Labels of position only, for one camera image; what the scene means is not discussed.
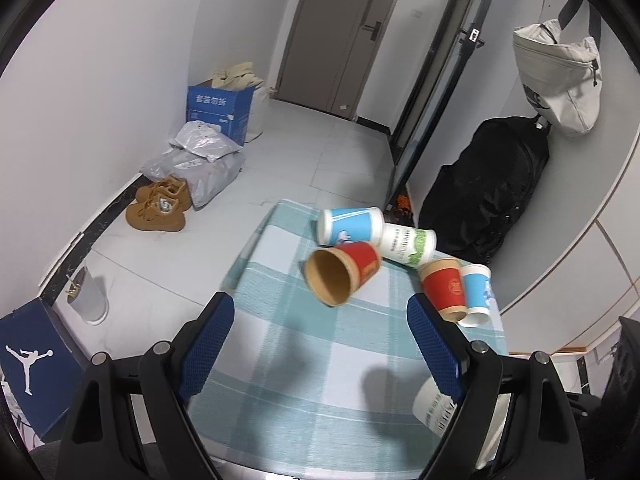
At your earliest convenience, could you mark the beige cloth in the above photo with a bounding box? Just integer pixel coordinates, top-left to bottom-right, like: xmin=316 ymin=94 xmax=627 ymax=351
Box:
xmin=209 ymin=62 xmax=266 ymax=92

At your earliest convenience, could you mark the grey plastic mailer bag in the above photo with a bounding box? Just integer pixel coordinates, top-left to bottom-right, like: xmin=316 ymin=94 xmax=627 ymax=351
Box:
xmin=169 ymin=121 xmax=244 ymax=163
xmin=140 ymin=149 xmax=247 ymax=210

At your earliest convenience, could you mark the green and white paper cup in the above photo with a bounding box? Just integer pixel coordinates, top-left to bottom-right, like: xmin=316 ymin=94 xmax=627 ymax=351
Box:
xmin=412 ymin=375 xmax=458 ymax=436
xmin=379 ymin=225 xmax=437 ymax=266

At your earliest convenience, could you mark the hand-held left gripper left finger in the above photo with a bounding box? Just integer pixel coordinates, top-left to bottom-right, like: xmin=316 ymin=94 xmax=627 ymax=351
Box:
xmin=56 ymin=290 xmax=236 ymax=480

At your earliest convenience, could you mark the black backpack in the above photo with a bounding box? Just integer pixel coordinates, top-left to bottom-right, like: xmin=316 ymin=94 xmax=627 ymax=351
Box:
xmin=418 ymin=116 xmax=551 ymax=266

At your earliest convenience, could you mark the blue cardboard box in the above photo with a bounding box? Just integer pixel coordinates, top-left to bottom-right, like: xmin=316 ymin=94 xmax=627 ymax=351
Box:
xmin=187 ymin=79 xmax=255 ymax=145

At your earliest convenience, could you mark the white sack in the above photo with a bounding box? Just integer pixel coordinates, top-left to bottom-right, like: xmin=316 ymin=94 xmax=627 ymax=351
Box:
xmin=243 ymin=86 xmax=277 ymax=143

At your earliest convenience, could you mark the white bucket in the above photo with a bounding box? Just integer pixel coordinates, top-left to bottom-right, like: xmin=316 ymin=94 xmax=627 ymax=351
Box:
xmin=66 ymin=266 xmax=110 ymax=324

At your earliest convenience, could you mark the grey-brown door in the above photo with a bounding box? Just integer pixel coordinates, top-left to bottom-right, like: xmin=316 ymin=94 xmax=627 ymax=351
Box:
xmin=276 ymin=0 xmax=414 ymax=121

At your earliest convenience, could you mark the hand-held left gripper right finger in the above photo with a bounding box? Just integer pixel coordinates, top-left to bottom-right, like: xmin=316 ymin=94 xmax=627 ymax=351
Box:
xmin=406 ymin=293 xmax=587 ymax=480

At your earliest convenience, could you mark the red paper cup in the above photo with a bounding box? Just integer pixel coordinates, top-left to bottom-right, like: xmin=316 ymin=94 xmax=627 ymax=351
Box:
xmin=418 ymin=257 xmax=468 ymax=324
xmin=304 ymin=241 xmax=383 ymax=308

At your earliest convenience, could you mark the light grey shoulder bag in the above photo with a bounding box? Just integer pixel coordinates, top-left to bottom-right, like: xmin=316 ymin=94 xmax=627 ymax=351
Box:
xmin=512 ymin=0 xmax=603 ymax=137

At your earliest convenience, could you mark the blue shoebox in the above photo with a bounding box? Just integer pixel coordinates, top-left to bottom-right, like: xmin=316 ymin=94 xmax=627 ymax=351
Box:
xmin=0 ymin=297 xmax=81 ymax=444

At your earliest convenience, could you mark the brown shoe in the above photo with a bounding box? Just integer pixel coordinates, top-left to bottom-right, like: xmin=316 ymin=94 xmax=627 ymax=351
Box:
xmin=125 ymin=196 xmax=187 ymax=234
xmin=135 ymin=175 xmax=193 ymax=212

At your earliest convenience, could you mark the blue and white paper cup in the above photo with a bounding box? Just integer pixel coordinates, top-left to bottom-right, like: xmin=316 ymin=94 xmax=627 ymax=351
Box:
xmin=457 ymin=264 xmax=492 ymax=329
xmin=317 ymin=207 xmax=385 ymax=248

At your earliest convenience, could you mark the teal plaid tablecloth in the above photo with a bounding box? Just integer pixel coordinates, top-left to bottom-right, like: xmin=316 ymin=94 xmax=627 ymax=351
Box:
xmin=182 ymin=199 xmax=516 ymax=480

